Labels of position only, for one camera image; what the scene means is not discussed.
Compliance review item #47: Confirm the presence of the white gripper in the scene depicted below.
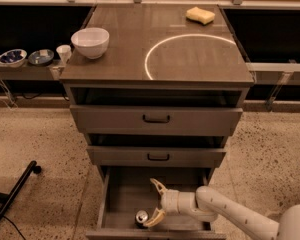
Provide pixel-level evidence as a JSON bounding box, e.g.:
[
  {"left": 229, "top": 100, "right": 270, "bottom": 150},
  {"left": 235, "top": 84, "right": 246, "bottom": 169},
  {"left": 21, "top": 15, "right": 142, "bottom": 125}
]
[{"left": 143, "top": 178, "right": 197, "bottom": 228}]

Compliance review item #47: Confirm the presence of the green soda can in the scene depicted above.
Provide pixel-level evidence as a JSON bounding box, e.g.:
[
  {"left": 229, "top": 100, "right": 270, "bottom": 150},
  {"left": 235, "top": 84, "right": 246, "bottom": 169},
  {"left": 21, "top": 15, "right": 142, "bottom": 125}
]
[{"left": 135, "top": 210, "right": 149, "bottom": 229}]

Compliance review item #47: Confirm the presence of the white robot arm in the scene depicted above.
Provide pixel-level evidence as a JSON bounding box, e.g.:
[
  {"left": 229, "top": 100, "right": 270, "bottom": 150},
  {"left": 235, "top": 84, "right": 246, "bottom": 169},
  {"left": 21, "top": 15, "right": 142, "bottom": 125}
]
[{"left": 143, "top": 178, "right": 300, "bottom": 240}]

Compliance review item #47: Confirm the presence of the grey bottom drawer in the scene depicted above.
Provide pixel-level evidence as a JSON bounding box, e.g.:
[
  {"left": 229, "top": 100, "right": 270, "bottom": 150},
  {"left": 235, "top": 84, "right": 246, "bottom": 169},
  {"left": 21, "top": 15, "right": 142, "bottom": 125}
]
[{"left": 86, "top": 166, "right": 226, "bottom": 240}]

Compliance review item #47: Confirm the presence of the grey drawer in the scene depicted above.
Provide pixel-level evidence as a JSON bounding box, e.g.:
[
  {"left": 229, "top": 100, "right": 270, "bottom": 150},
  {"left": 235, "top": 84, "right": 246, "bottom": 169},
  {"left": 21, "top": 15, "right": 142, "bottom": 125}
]
[
  {"left": 70, "top": 88, "right": 242, "bottom": 136},
  {"left": 86, "top": 166, "right": 226, "bottom": 240},
  {"left": 87, "top": 134, "right": 226, "bottom": 168}
]

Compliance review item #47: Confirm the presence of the grey middle drawer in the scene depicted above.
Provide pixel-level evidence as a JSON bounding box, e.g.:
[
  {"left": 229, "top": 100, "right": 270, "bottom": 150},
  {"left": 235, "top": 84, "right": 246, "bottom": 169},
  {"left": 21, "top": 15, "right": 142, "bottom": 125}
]
[{"left": 87, "top": 134, "right": 226, "bottom": 168}]

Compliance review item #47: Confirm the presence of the grey drawer cabinet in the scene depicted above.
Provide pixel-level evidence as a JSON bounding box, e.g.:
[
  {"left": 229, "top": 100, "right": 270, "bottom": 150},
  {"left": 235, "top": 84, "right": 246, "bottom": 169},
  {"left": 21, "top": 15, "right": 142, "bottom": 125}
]
[{"left": 59, "top": 3, "right": 255, "bottom": 182}]

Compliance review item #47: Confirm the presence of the grey top drawer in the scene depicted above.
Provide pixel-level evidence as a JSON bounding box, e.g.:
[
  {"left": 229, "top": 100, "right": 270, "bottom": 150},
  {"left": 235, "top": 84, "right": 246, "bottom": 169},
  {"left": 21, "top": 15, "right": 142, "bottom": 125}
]
[{"left": 70, "top": 88, "right": 242, "bottom": 136}]

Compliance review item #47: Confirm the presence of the black chair leg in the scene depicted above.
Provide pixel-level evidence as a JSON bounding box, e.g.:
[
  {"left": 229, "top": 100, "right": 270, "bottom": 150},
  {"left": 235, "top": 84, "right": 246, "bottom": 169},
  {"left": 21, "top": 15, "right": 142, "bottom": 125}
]
[{"left": 0, "top": 161, "right": 41, "bottom": 221}]

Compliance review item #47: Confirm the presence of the low grey side shelf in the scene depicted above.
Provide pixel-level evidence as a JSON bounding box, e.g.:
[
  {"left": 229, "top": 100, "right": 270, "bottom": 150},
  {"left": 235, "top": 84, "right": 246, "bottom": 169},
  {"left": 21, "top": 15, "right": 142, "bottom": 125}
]
[{"left": 0, "top": 60, "right": 64, "bottom": 81}]

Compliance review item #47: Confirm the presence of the white bowl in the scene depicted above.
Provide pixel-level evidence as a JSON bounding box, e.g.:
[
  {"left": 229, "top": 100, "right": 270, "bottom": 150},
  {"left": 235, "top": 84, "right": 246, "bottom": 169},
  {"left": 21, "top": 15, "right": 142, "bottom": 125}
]
[{"left": 71, "top": 27, "right": 110, "bottom": 59}]

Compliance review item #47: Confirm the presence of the small white cup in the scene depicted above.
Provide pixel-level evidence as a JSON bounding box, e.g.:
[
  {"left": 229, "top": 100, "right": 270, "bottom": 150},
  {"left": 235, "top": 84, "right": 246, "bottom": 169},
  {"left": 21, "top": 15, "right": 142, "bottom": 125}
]
[{"left": 56, "top": 45, "right": 72, "bottom": 64}]

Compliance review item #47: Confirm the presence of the dark blue plate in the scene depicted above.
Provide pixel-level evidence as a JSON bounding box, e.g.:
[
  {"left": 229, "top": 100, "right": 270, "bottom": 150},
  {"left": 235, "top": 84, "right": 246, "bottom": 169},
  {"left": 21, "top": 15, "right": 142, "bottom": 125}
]
[{"left": 28, "top": 49, "right": 54, "bottom": 66}]

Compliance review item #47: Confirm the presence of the yellow sponge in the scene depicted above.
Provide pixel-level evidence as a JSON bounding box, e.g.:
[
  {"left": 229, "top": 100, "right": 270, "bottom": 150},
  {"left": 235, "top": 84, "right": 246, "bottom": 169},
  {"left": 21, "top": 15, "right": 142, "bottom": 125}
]
[{"left": 186, "top": 7, "right": 215, "bottom": 25}]

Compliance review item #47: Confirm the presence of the blue patterned bowl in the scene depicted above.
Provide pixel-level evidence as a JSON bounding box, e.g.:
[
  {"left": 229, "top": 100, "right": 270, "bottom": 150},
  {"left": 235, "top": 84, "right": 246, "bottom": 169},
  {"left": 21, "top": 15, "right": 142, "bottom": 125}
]
[{"left": 0, "top": 49, "right": 27, "bottom": 68}]

